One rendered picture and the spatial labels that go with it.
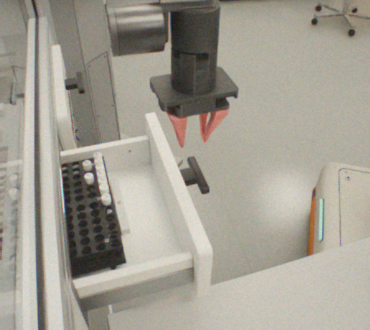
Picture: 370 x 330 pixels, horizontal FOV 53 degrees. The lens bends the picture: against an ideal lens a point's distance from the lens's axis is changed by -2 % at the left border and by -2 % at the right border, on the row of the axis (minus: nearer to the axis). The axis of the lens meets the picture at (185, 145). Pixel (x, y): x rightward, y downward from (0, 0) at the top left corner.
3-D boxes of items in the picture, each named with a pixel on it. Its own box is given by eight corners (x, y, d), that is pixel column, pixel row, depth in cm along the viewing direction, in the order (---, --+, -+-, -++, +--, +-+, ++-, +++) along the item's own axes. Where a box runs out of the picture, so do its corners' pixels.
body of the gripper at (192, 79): (149, 89, 51) (146, 37, 46) (220, 77, 53) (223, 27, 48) (162, 116, 46) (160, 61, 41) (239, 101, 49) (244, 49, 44)
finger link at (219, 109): (164, 133, 57) (162, 77, 51) (209, 124, 58) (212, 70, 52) (177, 162, 52) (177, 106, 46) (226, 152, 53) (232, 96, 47)
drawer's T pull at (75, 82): (82, 75, 79) (80, 69, 78) (85, 94, 73) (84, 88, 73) (64, 78, 78) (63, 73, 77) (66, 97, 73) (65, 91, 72)
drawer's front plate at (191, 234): (157, 157, 72) (154, 110, 64) (209, 296, 51) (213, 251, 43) (148, 159, 71) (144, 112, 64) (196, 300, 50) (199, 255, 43)
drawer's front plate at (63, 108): (68, 85, 91) (59, 43, 84) (78, 164, 70) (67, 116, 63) (61, 86, 91) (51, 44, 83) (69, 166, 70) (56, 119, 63)
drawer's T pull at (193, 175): (193, 160, 59) (193, 153, 58) (210, 195, 54) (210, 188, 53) (171, 165, 59) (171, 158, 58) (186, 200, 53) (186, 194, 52)
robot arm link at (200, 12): (228, 1, 39) (212, -16, 44) (164, 6, 38) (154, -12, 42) (224, 59, 44) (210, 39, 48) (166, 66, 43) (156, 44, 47)
